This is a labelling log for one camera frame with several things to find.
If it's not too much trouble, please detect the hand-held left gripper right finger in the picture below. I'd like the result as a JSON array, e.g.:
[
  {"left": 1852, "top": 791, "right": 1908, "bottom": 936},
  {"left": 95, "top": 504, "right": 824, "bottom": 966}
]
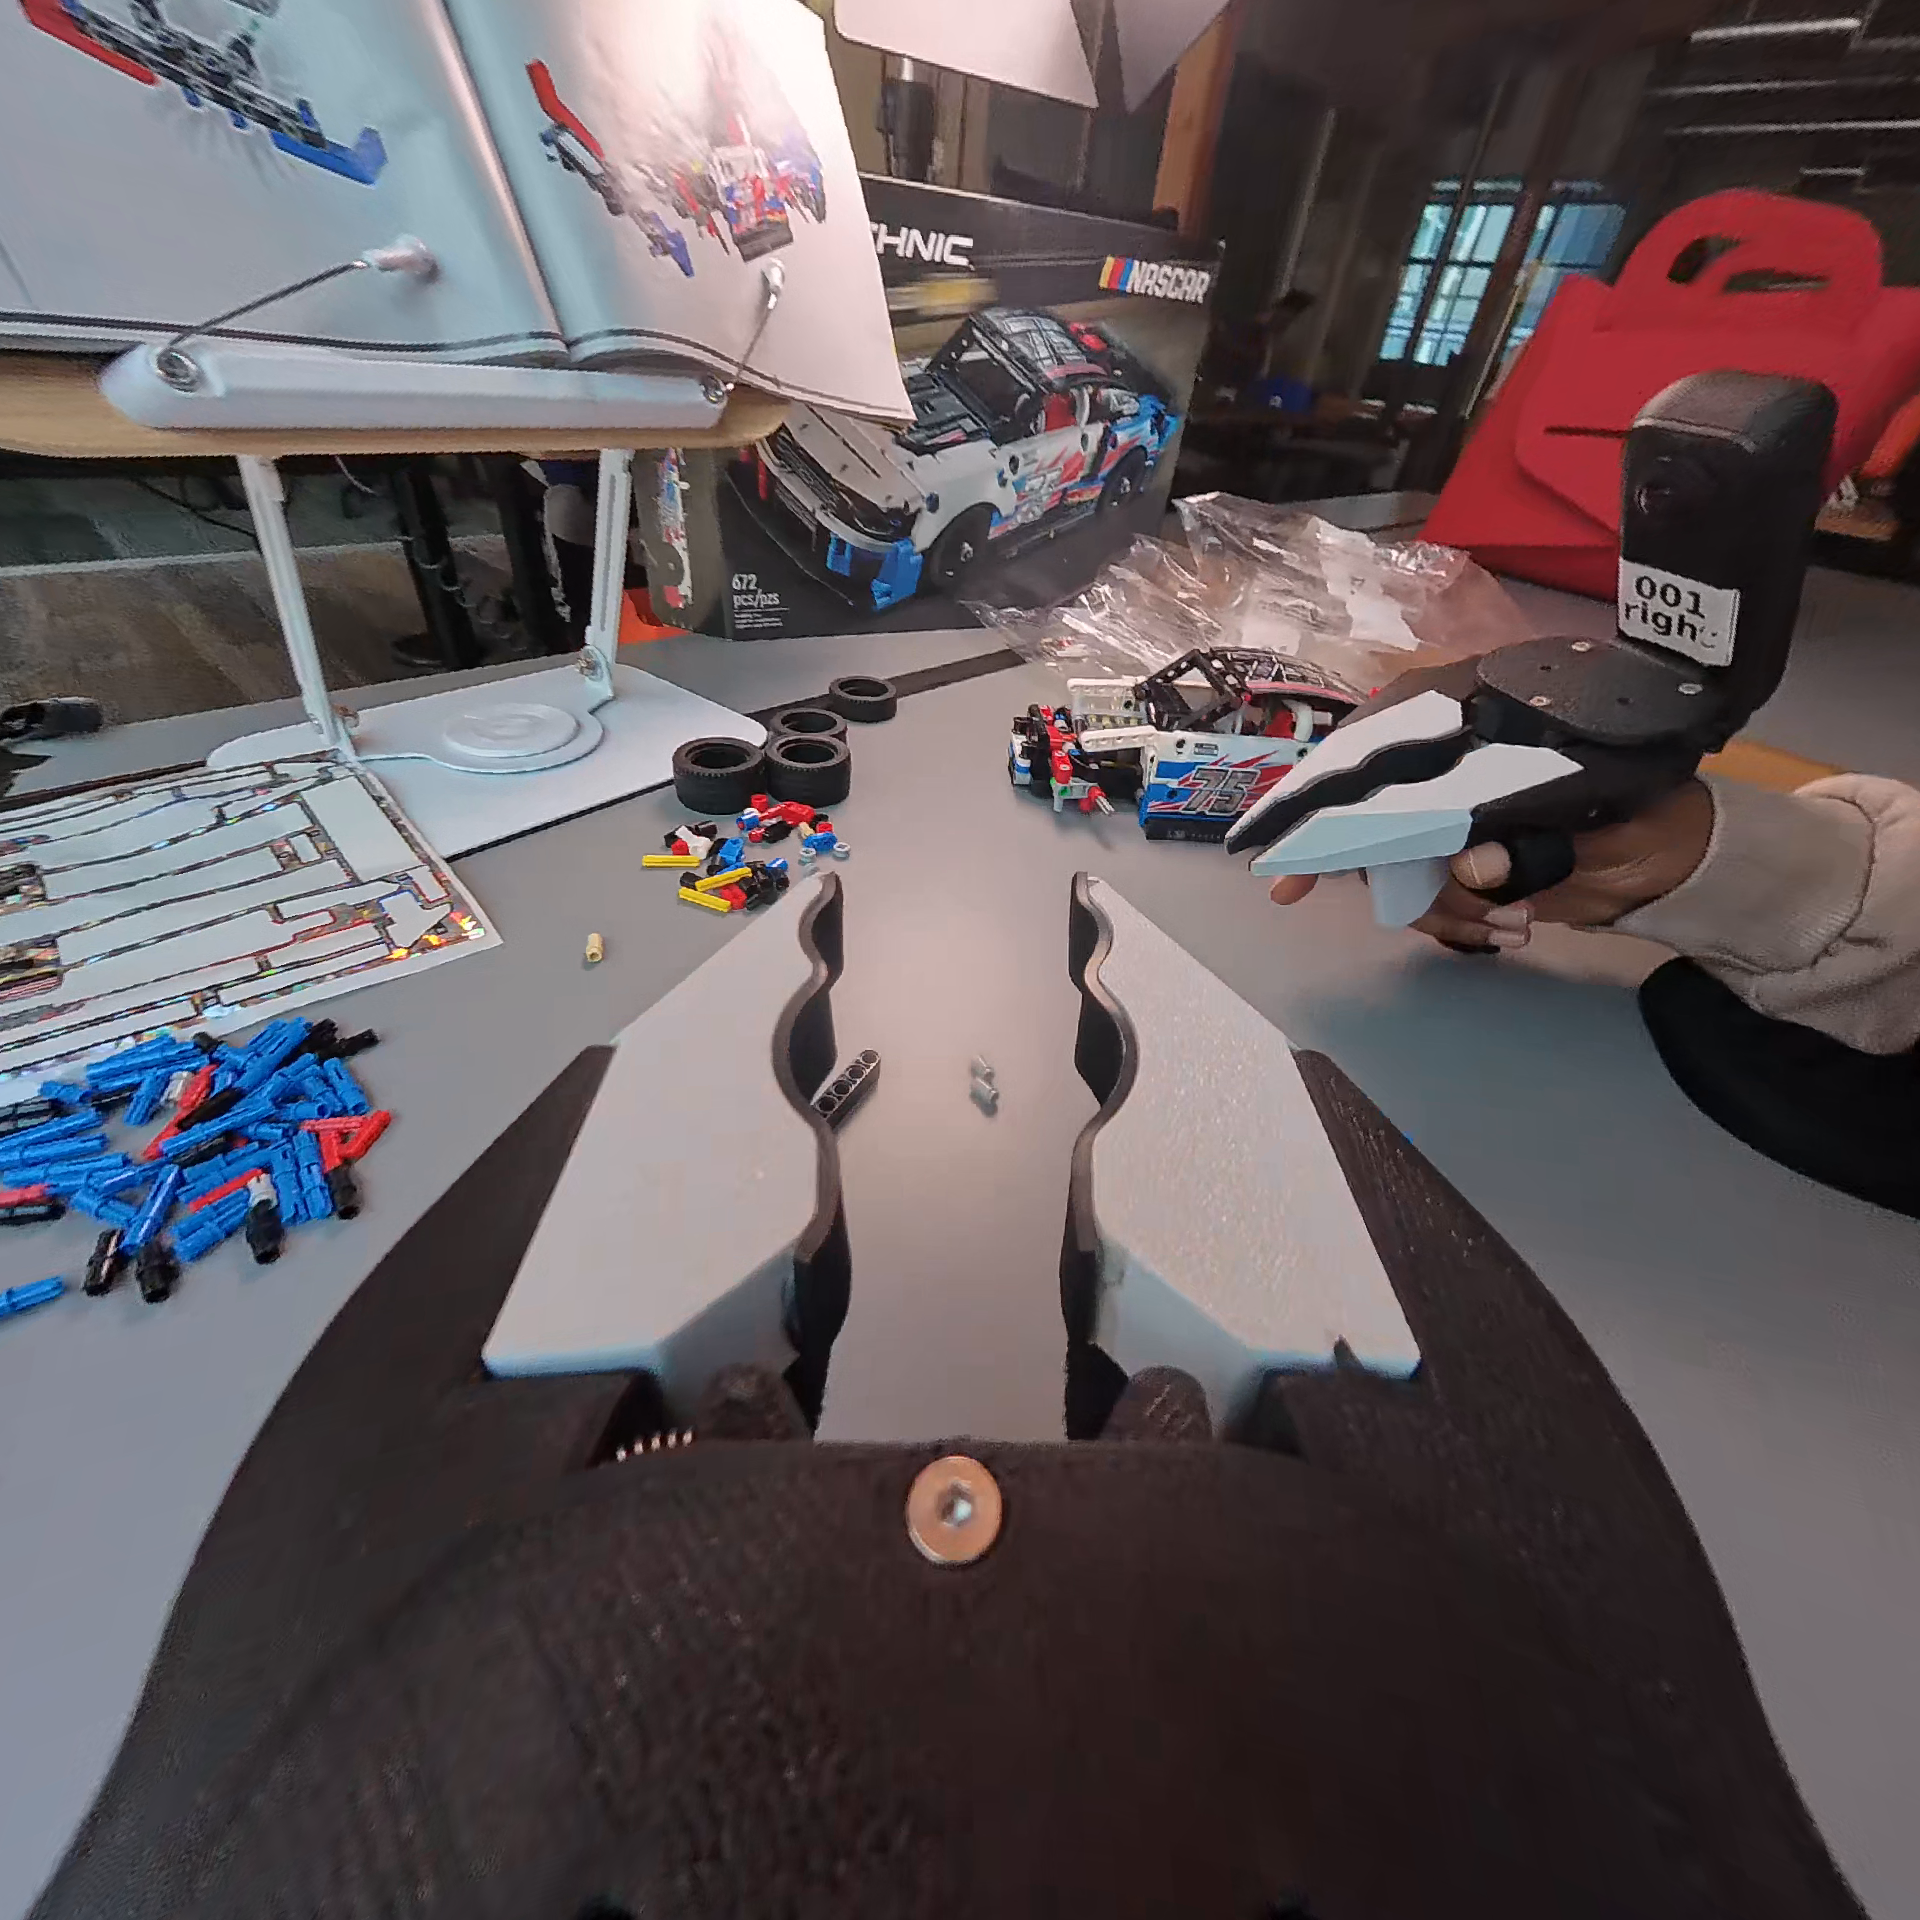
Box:
[{"left": 1055, "top": 871, "right": 1423, "bottom": 1437}]

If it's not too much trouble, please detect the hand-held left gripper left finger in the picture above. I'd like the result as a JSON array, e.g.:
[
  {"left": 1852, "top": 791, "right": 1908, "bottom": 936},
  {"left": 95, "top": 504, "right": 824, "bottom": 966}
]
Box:
[{"left": 480, "top": 865, "right": 852, "bottom": 1430}]

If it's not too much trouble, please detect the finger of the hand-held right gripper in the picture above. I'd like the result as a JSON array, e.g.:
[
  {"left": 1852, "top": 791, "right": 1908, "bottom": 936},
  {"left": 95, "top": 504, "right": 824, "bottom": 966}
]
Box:
[
  {"left": 1246, "top": 744, "right": 1589, "bottom": 880},
  {"left": 1222, "top": 689, "right": 1481, "bottom": 856}
]

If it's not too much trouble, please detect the person's right forearm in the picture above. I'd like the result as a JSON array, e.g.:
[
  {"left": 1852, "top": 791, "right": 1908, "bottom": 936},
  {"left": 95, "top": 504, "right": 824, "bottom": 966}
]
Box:
[{"left": 1610, "top": 768, "right": 1920, "bottom": 1056}]

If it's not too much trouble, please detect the printed task sheet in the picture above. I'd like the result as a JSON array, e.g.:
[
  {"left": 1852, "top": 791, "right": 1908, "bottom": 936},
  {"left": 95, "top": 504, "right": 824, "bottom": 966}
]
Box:
[{"left": 832, "top": 0, "right": 1233, "bottom": 112}]

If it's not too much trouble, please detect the person's right hand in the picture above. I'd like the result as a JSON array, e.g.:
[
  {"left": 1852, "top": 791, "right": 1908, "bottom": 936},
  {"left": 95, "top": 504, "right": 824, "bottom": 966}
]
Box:
[{"left": 1271, "top": 776, "right": 1719, "bottom": 957}]

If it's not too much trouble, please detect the clear plastic bag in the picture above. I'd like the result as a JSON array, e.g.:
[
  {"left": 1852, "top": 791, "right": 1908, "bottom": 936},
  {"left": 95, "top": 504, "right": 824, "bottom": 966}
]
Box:
[{"left": 965, "top": 492, "right": 1506, "bottom": 710}]

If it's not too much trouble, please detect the toy race car model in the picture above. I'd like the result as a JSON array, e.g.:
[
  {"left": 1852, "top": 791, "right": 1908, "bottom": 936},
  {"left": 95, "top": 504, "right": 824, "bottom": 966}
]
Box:
[{"left": 1005, "top": 641, "right": 1377, "bottom": 846}]

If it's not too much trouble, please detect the pile of mixed small bricks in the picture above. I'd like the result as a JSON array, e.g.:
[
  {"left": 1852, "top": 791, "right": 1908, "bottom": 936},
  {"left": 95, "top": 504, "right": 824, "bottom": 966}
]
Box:
[{"left": 640, "top": 792, "right": 855, "bottom": 913}]

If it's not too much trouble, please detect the glass window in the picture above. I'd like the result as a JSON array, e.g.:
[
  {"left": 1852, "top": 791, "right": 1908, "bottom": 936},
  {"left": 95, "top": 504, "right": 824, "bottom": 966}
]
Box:
[{"left": 1388, "top": 176, "right": 1632, "bottom": 372}]

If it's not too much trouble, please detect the pile of blue pins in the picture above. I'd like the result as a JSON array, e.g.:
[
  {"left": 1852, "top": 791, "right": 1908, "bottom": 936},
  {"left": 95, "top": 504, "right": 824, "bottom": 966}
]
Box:
[{"left": 0, "top": 1014, "right": 394, "bottom": 1326}]

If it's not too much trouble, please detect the sticker sheet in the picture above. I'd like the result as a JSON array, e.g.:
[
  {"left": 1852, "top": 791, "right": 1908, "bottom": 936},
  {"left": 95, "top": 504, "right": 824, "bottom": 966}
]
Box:
[{"left": 0, "top": 754, "right": 505, "bottom": 1079}]

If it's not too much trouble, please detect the toy set box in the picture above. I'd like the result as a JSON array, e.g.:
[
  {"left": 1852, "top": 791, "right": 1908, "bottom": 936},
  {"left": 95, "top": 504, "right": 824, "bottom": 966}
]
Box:
[{"left": 641, "top": 169, "right": 1225, "bottom": 641}]

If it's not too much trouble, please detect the white book stand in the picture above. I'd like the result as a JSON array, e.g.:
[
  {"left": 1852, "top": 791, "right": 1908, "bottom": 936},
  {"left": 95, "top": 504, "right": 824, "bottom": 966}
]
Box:
[{"left": 0, "top": 238, "right": 817, "bottom": 858}]

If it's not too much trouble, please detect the open instruction booklet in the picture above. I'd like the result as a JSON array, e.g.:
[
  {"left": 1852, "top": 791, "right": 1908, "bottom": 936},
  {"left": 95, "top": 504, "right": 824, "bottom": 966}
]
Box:
[{"left": 0, "top": 0, "right": 921, "bottom": 425}]

